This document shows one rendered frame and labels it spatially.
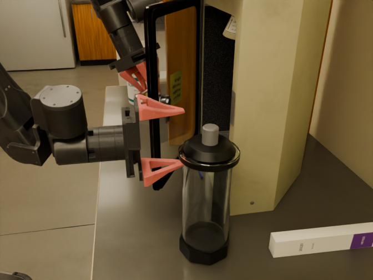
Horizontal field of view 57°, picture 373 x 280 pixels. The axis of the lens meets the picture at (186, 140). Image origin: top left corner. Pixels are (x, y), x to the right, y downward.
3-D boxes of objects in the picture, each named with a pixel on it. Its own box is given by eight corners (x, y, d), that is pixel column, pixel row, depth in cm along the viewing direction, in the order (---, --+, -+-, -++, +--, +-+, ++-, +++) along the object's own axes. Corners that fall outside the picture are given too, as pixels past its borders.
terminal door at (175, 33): (197, 137, 103) (200, -7, 85) (156, 194, 78) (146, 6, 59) (195, 136, 104) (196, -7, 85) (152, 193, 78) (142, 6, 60)
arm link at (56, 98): (39, 126, 60) (9, 159, 54) (21, 69, 53) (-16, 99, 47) (102, 139, 59) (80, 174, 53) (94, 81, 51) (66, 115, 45)
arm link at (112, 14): (95, 10, 75) (95, 5, 70) (124, -2, 76) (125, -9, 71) (110, 40, 77) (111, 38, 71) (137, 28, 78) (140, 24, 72)
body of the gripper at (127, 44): (125, 65, 81) (110, 36, 79) (160, 49, 77) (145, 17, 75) (111, 73, 76) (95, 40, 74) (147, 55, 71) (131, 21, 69)
